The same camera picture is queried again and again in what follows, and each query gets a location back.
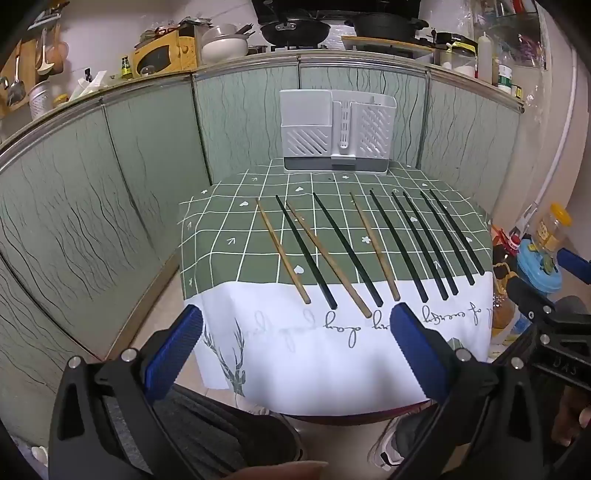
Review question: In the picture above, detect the white squeeze bottle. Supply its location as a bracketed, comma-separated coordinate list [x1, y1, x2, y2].
[477, 32, 494, 84]

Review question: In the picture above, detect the metal ladle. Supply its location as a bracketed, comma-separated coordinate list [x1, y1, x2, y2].
[4, 55, 27, 106]

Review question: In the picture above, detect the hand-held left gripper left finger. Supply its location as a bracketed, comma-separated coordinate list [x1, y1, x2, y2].
[48, 305, 206, 480]

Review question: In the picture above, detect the metal canister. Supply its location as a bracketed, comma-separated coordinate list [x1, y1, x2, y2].
[28, 80, 55, 119]

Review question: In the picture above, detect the yellow cooking oil bottle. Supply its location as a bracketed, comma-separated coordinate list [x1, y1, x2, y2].
[491, 286, 528, 339]

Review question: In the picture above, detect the red-capped dark sauce bottle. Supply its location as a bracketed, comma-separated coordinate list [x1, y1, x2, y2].
[492, 225, 521, 289]

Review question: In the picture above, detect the glass wall shelf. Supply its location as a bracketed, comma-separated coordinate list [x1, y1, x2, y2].
[473, 0, 553, 71]

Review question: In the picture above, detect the black wok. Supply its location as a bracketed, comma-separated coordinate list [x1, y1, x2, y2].
[259, 16, 332, 47]

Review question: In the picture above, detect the white pipe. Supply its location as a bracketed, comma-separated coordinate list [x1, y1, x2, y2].
[521, 46, 581, 232]

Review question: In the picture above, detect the white paper towel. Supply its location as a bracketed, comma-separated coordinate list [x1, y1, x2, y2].
[69, 69, 110, 102]

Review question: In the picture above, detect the black cast-iron pot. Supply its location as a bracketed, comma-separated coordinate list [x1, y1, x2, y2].
[344, 13, 430, 43]

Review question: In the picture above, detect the grey plastic utensil holder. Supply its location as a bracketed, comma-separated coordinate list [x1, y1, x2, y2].
[279, 89, 399, 175]

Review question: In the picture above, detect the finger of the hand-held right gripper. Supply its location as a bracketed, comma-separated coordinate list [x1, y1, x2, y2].
[507, 275, 556, 321]
[556, 248, 591, 278]

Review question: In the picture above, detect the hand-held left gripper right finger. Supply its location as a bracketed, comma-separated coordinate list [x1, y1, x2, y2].
[390, 302, 548, 480]

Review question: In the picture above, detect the clear container with black lid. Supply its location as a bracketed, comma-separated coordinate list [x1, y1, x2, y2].
[435, 32, 478, 77]

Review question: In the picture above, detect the large white bowl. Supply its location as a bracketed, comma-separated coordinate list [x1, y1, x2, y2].
[200, 37, 250, 65]

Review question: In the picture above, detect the brown wooden spoon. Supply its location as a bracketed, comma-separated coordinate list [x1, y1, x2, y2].
[48, 23, 70, 75]

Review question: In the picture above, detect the black range hood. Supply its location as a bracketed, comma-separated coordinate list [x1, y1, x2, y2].
[252, 0, 421, 24]

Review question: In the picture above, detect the blue plastic toy container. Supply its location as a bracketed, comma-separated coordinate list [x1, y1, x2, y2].
[516, 234, 565, 295]

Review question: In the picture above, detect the small white bowl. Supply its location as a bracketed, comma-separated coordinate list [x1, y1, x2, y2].
[203, 23, 240, 42]

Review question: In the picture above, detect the yellow microwave oven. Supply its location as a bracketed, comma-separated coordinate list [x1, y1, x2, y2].
[130, 30, 197, 77]

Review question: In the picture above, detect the green checked tablecloth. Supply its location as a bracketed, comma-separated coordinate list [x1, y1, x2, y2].
[178, 157, 495, 416]

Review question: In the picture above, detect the black chopstick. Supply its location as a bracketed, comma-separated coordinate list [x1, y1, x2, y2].
[275, 194, 338, 310]
[369, 189, 429, 304]
[429, 188, 486, 277]
[312, 192, 384, 308]
[391, 191, 449, 301]
[419, 189, 476, 287]
[403, 190, 460, 297]

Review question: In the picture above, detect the gas stove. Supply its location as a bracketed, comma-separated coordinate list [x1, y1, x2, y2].
[247, 43, 342, 57]

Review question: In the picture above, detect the person's white shoe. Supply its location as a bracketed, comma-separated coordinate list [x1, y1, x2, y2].
[368, 415, 408, 470]

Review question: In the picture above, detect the yellow-capped clear bottle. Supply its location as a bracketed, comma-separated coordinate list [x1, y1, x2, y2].
[537, 203, 574, 260]

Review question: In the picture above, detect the person's left hand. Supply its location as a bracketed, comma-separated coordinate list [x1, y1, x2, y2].
[230, 460, 330, 480]

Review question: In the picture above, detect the white spatula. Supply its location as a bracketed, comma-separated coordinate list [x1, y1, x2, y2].
[36, 28, 53, 75]

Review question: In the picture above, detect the hanging wooden cutting board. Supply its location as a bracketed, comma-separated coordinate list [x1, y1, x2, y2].
[0, 39, 41, 116]

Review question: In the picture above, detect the wooden chopstick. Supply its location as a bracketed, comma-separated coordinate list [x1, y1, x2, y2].
[255, 198, 312, 305]
[285, 200, 373, 319]
[349, 191, 401, 302]

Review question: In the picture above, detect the person's grey trouser leg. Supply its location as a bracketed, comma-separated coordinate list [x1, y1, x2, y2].
[104, 383, 306, 480]

